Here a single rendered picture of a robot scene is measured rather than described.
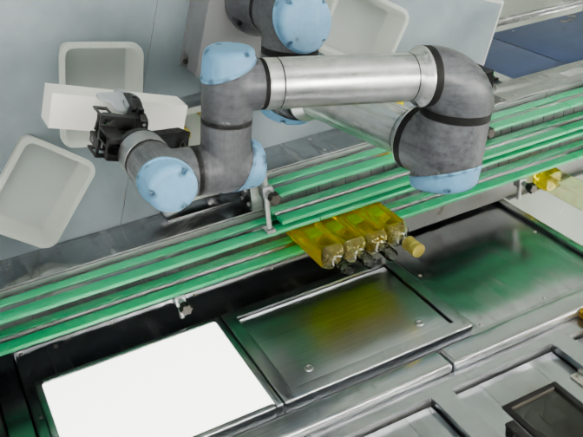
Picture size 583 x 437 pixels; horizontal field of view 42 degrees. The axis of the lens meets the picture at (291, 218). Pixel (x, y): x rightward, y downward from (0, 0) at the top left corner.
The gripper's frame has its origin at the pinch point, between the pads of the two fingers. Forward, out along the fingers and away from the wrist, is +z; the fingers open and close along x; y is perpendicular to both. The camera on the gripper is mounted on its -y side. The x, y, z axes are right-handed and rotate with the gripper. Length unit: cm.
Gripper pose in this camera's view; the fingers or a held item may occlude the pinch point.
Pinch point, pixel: (118, 113)
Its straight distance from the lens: 139.7
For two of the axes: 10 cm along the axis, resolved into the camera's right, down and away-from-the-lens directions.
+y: -8.6, -0.2, -5.1
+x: -2.3, 9.1, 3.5
